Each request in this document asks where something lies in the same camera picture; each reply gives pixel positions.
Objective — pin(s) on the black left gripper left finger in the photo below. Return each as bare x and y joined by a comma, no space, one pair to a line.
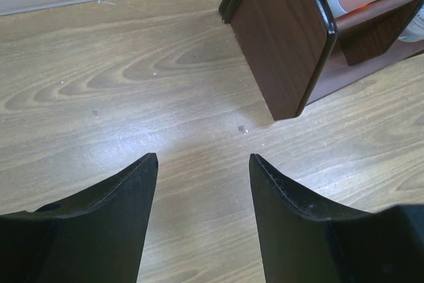
95,235

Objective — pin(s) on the dark wooden desk organizer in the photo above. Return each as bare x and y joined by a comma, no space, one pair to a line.
298,52

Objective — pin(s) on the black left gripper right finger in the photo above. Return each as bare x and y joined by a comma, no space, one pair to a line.
305,237

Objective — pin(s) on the clear paper clip jar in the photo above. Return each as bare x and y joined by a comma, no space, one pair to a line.
414,31

